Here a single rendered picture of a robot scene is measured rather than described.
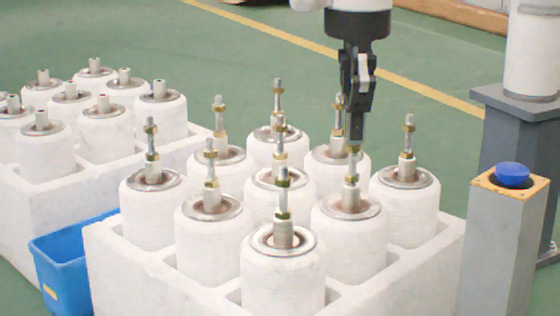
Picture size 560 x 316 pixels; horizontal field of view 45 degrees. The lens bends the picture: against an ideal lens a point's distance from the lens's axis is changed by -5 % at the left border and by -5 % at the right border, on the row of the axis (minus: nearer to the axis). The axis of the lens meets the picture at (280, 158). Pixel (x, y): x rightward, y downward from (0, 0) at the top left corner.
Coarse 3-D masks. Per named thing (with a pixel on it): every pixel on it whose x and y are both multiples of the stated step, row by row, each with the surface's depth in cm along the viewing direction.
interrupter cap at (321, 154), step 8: (328, 144) 105; (312, 152) 102; (320, 152) 102; (328, 152) 103; (360, 152) 102; (320, 160) 100; (328, 160) 100; (336, 160) 100; (344, 160) 100; (360, 160) 100
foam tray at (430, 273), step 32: (96, 224) 97; (448, 224) 98; (96, 256) 96; (128, 256) 90; (160, 256) 90; (416, 256) 90; (448, 256) 94; (96, 288) 99; (128, 288) 92; (160, 288) 86; (192, 288) 83; (224, 288) 83; (352, 288) 83; (384, 288) 83; (416, 288) 89; (448, 288) 96
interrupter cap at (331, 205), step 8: (336, 192) 90; (328, 200) 88; (336, 200) 88; (360, 200) 88; (368, 200) 88; (376, 200) 88; (320, 208) 86; (328, 208) 86; (336, 208) 86; (360, 208) 86; (368, 208) 86; (376, 208) 86; (336, 216) 84; (344, 216) 84; (352, 216) 84; (360, 216) 84; (368, 216) 84; (376, 216) 84
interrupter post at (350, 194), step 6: (342, 186) 86; (348, 186) 85; (354, 186) 85; (360, 186) 85; (342, 192) 86; (348, 192) 85; (354, 192) 85; (360, 192) 86; (342, 198) 86; (348, 198) 85; (354, 198) 85; (342, 204) 86; (348, 204) 86; (354, 204) 86; (348, 210) 86; (354, 210) 86
